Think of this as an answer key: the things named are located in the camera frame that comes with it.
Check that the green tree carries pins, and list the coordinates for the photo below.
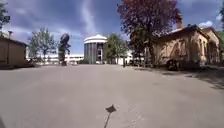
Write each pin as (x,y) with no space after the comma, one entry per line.
(2,15)
(41,41)
(115,46)

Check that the round building with white roof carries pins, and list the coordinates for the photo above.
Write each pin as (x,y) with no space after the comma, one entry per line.
(95,46)

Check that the grey asphalt path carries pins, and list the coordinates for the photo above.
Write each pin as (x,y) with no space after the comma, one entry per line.
(100,90)

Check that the low white building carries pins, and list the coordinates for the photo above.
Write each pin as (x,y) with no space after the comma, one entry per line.
(75,58)

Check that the dark statue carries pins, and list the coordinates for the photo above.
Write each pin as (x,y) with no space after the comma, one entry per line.
(64,46)

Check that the red-leaved tree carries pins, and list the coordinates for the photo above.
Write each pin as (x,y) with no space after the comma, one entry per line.
(146,16)

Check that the yellow brick building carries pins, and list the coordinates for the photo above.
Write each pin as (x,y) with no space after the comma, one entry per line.
(186,46)

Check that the brown wooden building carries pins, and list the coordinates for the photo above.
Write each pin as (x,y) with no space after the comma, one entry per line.
(11,51)

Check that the pole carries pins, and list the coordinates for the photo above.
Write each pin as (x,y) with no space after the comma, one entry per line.
(9,46)

